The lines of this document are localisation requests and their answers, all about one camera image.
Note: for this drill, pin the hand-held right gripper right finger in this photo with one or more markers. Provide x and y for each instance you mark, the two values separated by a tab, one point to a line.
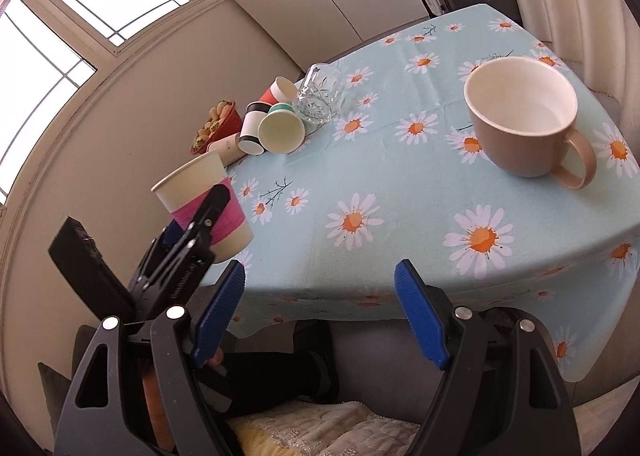
421	315

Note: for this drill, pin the red paper cup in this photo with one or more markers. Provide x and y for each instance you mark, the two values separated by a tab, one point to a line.
272	90

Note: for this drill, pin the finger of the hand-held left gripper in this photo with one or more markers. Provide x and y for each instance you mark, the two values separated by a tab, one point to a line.
197	243
169	236

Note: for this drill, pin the green-rimmed paper cup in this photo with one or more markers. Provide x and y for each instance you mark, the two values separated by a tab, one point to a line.
281	129

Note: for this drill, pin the white-framed window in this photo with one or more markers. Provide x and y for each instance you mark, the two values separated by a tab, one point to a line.
50	66

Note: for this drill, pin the blue daisy tablecloth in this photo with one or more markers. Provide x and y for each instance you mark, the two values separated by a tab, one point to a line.
400	186

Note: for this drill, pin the black and white paper cup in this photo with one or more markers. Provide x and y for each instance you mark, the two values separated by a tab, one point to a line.
250	129

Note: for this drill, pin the beige paper cup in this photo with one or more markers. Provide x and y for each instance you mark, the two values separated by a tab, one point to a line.
227	144

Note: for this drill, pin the beige ceramic mug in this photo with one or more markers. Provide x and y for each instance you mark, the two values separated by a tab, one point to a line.
520	151

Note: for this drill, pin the cream quilted blanket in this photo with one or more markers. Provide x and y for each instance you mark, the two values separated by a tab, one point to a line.
320	428

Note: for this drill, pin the pink-banded paper cup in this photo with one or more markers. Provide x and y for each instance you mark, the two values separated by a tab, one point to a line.
197	176

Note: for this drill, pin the grey seat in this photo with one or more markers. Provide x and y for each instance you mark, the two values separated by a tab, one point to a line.
380	371

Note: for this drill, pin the pile of pale snacks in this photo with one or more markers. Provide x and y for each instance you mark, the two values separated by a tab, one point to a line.
214	121

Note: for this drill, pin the clear cut-glass cup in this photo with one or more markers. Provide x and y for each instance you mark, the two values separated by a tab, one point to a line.
316	99

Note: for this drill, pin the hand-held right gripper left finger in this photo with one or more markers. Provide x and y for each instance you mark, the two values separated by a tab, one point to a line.
218	312

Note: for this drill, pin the red snack bowl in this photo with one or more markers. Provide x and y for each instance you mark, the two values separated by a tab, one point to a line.
227	124

